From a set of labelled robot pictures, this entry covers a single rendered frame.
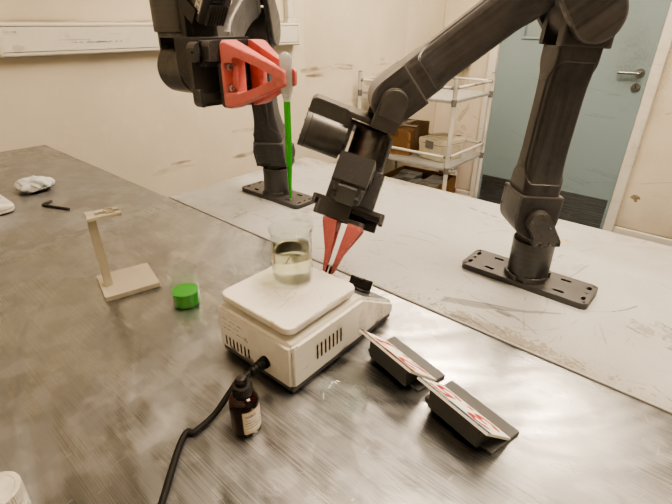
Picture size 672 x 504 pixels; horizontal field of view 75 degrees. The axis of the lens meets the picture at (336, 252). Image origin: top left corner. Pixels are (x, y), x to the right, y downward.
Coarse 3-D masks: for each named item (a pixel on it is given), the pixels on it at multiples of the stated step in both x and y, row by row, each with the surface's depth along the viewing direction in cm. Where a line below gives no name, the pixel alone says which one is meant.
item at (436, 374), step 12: (372, 348) 54; (384, 348) 51; (408, 348) 56; (384, 360) 52; (396, 360) 49; (420, 360) 54; (396, 372) 51; (408, 372) 50; (432, 372) 52; (408, 384) 51; (420, 384) 51
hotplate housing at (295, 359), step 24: (240, 312) 52; (336, 312) 52; (360, 312) 55; (384, 312) 61; (240, 336) 52; (264, 336) 49; (288, 336) 48; (312, 336) 49; (336, 336) 53; (360, 336) 58; (264, 360) 50; (288, 360) 47; (312, 360) 50; (288, 384) 49
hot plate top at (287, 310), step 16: (320, 272) 57; (240, 288) 53; (256, 288) 53; (272, 288) 53; (288, 288) 53; (304, 288) 53; (320, 288) 53; (336, 288) 53; (352, 288) 54; (240, 304) 50; (256, 304) 50; (272, 304) 50; (288, 304) 50; (304, 304) 50; (320, 304) 50; (336, 304) 51; (272, 320) 48; (288, 320) 48; (304, 320) 48
